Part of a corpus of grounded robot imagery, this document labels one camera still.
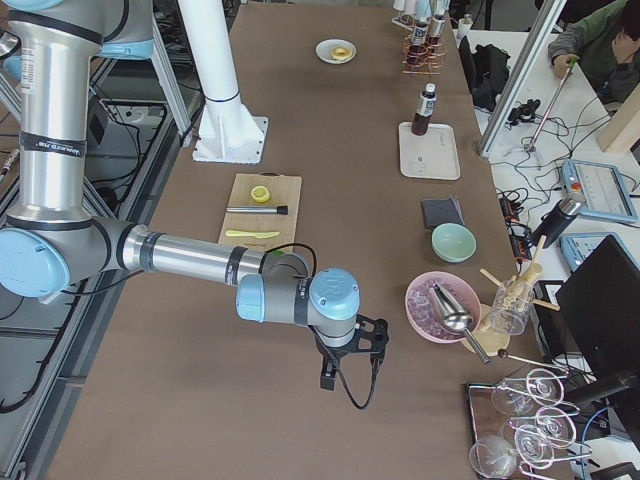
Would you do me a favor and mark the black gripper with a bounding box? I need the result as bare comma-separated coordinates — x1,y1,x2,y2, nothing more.
315,314,389,390

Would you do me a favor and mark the glazed donut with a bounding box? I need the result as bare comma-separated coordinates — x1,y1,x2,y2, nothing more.
330,46,353,62

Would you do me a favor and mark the white plate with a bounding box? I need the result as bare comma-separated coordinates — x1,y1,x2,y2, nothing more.
315,39,357,65

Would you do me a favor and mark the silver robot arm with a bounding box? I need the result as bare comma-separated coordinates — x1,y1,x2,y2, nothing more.
1,1,388,389

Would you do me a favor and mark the cream rabbit tray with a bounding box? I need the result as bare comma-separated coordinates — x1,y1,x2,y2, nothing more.
398,122,461,181

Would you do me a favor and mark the dark drink bottle on tray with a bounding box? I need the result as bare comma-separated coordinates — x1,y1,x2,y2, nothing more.
411,83,437,136

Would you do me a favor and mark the pink ice bowl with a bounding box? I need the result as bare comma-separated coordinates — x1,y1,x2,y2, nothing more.
404,271,481,344

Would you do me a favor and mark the steel ice scoop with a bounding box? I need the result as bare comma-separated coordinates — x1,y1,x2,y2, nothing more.
431,283,491,364

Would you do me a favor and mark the steel muddler black tip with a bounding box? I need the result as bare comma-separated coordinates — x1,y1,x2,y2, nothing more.
226,205,289,215

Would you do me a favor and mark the yellow plastic knife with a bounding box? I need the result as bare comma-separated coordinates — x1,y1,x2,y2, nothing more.
224,229,280,239

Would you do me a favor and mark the wooden cutting board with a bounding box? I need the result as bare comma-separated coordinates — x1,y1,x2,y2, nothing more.
218,173,302,251

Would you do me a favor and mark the green bowl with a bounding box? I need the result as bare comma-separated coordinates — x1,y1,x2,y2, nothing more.
431,223,477,263

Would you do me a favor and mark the half lemon slice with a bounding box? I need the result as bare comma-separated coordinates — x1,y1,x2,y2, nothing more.
250,185,271,204

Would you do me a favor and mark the grey folded cloth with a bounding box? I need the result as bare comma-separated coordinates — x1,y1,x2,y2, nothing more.
421,196,465,229

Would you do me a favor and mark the wine glass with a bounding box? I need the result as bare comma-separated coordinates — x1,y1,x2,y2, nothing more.
491,368,564,416
514,425,555,469
469,435,518,479
507,407,576,449

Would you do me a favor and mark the wooden mug tree stand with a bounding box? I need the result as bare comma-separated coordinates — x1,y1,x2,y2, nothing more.
474,236,560,357

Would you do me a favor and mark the clear glass pitcher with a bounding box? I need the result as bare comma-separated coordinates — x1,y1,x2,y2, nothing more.
488,280,533,335

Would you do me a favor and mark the black thermos bottle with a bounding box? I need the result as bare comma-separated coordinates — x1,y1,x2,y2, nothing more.
530,195,585,249

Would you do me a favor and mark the blue teach pendant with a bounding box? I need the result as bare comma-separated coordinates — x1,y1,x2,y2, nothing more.
561,159,639,224
559,232,629,272

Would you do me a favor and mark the black monitor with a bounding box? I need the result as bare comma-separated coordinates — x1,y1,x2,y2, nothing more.
557,235,639,375

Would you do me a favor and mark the bottle in rack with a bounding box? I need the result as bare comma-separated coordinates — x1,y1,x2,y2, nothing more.
407,21,428,66
426,14,445,54

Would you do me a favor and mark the person in green jacket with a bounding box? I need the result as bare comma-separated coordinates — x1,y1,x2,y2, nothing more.
548,0,639,103

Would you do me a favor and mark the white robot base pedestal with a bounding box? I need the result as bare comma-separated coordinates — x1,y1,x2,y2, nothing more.
179,0,268,165

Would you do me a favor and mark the copper wire bottle rack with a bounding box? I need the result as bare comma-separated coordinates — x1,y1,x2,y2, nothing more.
402,16,446,77

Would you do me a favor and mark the aluminium frame post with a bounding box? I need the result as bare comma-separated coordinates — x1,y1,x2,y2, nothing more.
478,0,566,160

